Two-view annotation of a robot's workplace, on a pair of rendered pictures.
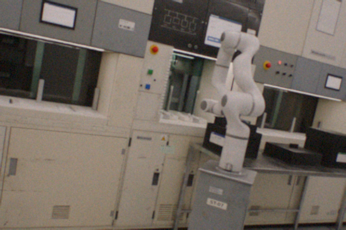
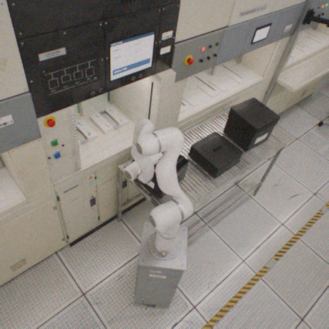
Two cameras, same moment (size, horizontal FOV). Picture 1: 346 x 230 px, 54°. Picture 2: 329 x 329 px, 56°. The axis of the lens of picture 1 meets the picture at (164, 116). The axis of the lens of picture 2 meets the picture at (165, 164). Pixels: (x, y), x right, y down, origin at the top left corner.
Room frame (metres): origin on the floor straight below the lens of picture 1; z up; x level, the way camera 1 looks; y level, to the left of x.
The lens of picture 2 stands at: (1.00, 0.00, 2.45)
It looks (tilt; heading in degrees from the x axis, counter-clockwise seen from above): 48 degrees down; 338
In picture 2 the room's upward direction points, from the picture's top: 10 degrees clockwise
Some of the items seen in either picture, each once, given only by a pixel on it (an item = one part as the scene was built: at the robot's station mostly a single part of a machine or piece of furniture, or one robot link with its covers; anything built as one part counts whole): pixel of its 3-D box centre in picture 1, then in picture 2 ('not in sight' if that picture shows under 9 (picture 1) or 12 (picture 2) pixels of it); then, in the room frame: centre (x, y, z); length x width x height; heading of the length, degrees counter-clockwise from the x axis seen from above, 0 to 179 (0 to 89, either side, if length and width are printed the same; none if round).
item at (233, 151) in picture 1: (233, 153); (166, 237); (1.78, -0.40, 0.85); 0.19 x 0.19 x 0.18
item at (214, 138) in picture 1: (231, 140); (159, 168); (2.29, -0.48, 0.85); 0.28 x 0.28 x 0.17; 36
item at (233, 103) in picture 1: (235, 114); (166, 220); (1.77, -0.37, 1.07); 0.19 x 0.12 x 0.24; 107
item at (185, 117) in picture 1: (190, 117); (108, 119); (2.79, -0.21, 0.89); 0.22 x 0.21 x 0.04; 26
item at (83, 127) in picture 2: (160, 113); (77, 132); (2.67, 0.04, 0.89); 0.22 x 0.21 x 0.04; 26
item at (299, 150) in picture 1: (292, 152); (216, 151); (2.40, -0.95, 0.83); 0.29 x 0.29 x 0.13; 27
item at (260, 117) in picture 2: (330, 147); (250, 124); (2.61, -1.31, 0.89); 0.29 x 0.29 x 0.25; 23
